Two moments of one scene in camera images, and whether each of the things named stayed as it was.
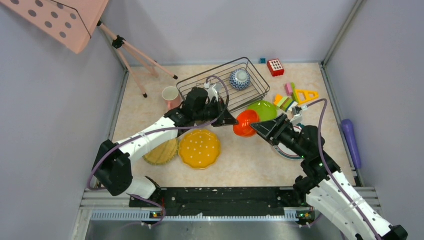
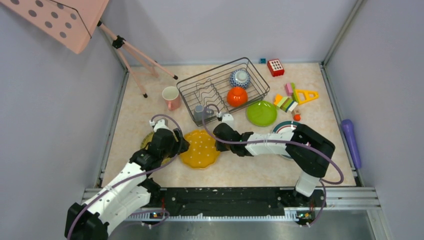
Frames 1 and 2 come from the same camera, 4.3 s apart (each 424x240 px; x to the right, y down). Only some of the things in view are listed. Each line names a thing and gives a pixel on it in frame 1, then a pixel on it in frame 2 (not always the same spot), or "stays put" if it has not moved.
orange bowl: x=245 y=118 → x=237 y=96
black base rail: x=225 y=201 stays put
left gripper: x=223 y=118 → x=177 y=144
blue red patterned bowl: x=240 y=79 stays put
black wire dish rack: x=245 y=87 stays put
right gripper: x=274 y=126 → x=220 y=147
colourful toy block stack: x=284 y=103 stays put
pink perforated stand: x=70 y=24 stays put
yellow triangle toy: x=303 y=95 stays put
